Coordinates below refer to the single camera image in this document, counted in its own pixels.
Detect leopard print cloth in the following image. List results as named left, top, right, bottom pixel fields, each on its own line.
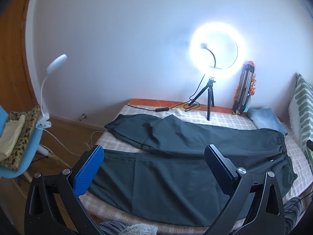
left=0, top=105, right=41, bottom=171

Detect person's leg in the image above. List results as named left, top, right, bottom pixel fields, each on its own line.
left=99, top=221, right=159, bottom=235
left=283, top=197, right=309, bottom=235

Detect wooden door frame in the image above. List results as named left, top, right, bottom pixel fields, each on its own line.
left=0, top=0, right=42, bottom=108

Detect orange mattress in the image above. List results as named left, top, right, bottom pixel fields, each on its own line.
left=127, top=99, right=235, bottom=114

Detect blue folded towel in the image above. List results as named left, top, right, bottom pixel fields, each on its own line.
left=247, top=108, right=288, bottom=136

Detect green patterned white pillow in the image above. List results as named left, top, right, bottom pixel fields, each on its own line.
left=289, top=73, right=313, bottom=172

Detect white ring light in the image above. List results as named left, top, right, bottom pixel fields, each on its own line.
left=190, top=23, right=245, bottom=80

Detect small black tripod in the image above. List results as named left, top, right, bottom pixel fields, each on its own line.
left=189, top=77, right=216, bottom=121

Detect dark grey pants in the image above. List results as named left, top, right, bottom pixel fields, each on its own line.
left=87, top=114, right=298, bottom=228

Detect beige folded cloth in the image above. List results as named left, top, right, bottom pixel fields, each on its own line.
left=0, top=115, right=26, bottom=161

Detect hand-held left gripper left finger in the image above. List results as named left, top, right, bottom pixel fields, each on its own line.
left=24, top=145, right=105, bottom=235

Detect white lamp cable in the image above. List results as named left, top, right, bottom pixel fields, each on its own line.
left=43, top=127, right=84, bottom=157

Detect white clip desk lamp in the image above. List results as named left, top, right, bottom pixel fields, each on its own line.
left=36, top=54, right=67, bottom=129

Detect beige checked bed blanket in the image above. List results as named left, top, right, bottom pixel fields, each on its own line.
left=81, top=104, right=313, bottom=233

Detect person's left leg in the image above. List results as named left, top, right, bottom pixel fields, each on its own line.
left=99, top=221, right=159, bottom=235

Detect blue chair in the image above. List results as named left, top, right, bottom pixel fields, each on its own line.
left=0, top=104, right=72, bottom=184

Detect black ring light cable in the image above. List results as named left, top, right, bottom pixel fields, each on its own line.
left=127, top=75, right=208, bottom=113

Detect black gooseneck phone holder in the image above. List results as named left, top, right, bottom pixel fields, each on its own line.
left=200, top=43, right=219, bottom=69

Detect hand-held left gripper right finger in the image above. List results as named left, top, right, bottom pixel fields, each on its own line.
left=204, top=144, right=286, bottom=235

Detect person's right leg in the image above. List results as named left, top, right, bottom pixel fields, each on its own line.
left=283, top=197, right=309, bottom=235

